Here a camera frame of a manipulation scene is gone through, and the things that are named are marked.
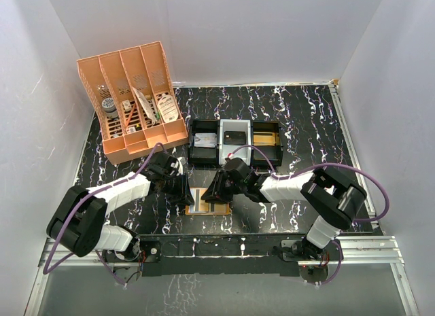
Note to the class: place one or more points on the white paper leaflet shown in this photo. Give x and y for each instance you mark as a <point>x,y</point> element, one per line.
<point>145,105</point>

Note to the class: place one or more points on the black card bin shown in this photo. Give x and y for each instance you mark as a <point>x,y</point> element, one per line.
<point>203,156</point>
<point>273,153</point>

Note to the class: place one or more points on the gold credit card stack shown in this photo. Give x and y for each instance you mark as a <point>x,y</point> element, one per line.
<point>265,139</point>

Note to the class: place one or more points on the aluminium table frame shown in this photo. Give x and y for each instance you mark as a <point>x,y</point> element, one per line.
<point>370,279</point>

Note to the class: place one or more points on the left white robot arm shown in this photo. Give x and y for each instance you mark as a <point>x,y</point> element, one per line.
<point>82,212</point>

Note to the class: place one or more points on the orange leather card holder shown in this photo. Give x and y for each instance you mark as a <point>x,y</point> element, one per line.
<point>193,209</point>

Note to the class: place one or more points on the left black card bin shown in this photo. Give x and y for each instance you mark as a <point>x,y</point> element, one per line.
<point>203,156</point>

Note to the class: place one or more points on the right black card bin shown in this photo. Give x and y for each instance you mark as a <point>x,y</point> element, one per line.
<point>273,153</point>

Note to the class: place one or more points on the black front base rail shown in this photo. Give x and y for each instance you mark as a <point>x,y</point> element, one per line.
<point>232,254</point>

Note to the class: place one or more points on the white labelled package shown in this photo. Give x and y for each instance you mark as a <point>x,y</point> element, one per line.
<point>167,107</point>

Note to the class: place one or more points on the orange pencil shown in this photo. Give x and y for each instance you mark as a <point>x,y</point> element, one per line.
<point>130,115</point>

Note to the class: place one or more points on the white middle card bin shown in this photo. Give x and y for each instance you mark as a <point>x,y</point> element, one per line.
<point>243,152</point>

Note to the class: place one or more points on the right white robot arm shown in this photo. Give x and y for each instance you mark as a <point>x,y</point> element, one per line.
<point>336,198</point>

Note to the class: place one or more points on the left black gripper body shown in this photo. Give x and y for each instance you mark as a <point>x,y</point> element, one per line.
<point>172,186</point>

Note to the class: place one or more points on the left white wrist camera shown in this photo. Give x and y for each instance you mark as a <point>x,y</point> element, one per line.
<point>178,167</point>

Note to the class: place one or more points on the grey tape roll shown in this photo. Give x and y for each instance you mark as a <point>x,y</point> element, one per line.
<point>109,107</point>

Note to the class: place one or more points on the silver credit card stack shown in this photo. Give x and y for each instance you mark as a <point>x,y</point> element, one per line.
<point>205,140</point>

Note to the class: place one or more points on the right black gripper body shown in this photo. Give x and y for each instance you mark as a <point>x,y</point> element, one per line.
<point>233,187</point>

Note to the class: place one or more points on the black credit card stack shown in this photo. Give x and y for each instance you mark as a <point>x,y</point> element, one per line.
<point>234,138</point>

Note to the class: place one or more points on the peach desk file organizer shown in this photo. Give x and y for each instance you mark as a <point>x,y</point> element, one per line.
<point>115,74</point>

